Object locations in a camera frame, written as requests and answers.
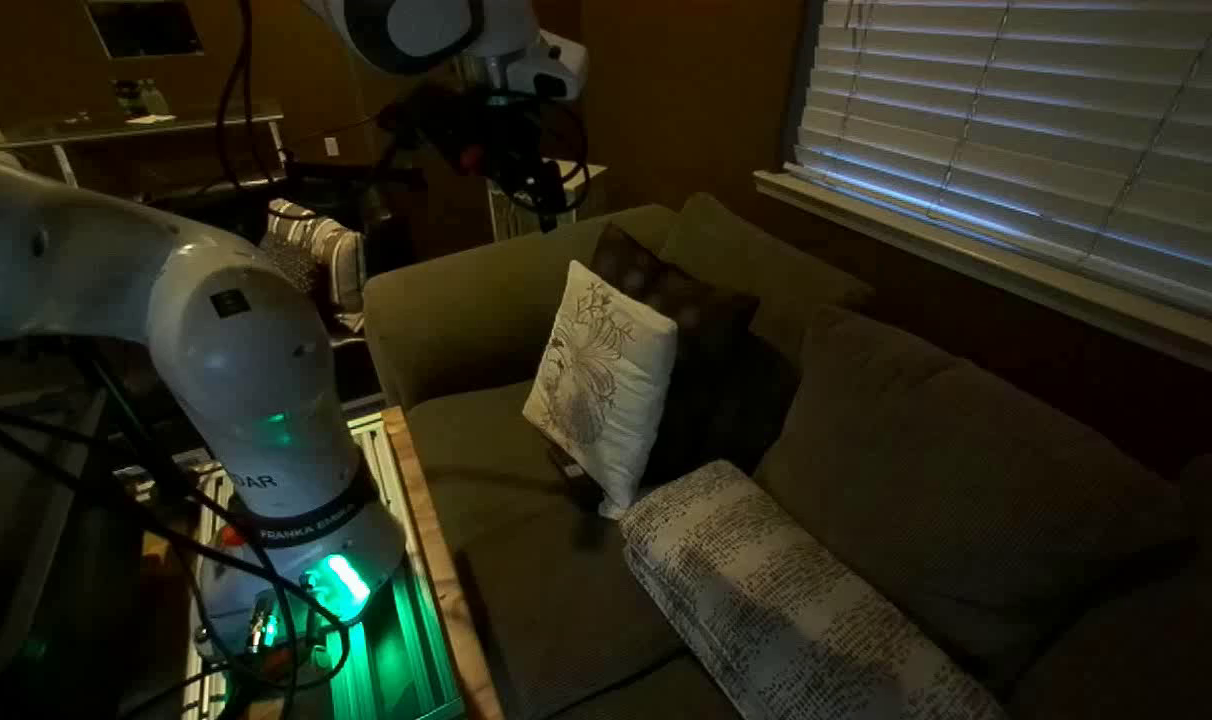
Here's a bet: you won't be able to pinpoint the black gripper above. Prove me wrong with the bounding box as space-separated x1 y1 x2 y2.
464 93 567 233

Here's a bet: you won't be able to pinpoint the dark brown patterned pillow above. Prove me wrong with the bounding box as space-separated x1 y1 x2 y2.
593 223 801 490

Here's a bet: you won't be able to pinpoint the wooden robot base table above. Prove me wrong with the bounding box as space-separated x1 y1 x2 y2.
182 407 505 720

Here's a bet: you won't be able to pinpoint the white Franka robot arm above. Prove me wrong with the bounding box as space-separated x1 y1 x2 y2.
0 0 587 650

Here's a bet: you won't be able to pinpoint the white coral print pillow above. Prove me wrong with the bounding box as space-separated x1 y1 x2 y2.
520 262 680 519

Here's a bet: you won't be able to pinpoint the white grey knit pillow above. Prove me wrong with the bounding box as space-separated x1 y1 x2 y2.
620 460 1004 720

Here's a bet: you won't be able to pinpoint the white window blinds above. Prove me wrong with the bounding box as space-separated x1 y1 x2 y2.
791 0 1212 315

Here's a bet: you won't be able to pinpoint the olive green sofa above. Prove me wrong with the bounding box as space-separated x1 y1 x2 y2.
365 196 1212 720

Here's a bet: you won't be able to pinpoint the white wall shelf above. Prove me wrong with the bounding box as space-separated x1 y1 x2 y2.
0 109 287 185

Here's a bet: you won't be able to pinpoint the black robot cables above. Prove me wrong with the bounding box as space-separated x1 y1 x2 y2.
0 346 355 720

